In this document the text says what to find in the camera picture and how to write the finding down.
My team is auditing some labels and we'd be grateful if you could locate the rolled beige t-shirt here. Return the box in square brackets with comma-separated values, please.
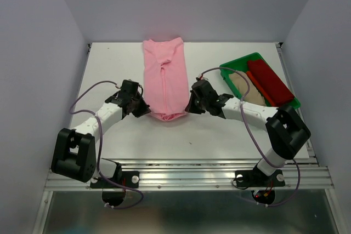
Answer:
[229, 71, 266, 106]

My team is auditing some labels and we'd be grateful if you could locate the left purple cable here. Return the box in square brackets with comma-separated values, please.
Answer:
[68, 80, 145, 209]

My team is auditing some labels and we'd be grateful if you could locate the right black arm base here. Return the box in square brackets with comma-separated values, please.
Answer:
[231, 166, 286, 206]

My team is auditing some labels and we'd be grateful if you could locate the aluminium rail frame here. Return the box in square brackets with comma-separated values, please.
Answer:
[32, 42, 341, 234]

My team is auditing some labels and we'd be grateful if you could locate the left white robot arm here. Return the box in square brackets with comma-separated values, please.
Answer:
[51, 80, 151, 187]

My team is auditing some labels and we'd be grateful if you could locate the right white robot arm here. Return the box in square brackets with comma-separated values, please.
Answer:
[185, 79, 311, 185]

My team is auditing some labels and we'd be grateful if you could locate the rolled red t-shirt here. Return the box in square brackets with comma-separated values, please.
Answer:
[247, 59, 295, 107]

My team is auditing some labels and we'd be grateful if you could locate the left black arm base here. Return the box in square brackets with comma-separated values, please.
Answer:
[90, 169, 144, 210]

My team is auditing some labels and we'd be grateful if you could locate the green plastic tray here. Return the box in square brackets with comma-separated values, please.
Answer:
[220, 53, 301, 109]

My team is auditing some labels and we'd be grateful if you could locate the pink t-shirt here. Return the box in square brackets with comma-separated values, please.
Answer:
[143, 37, 189, 122]

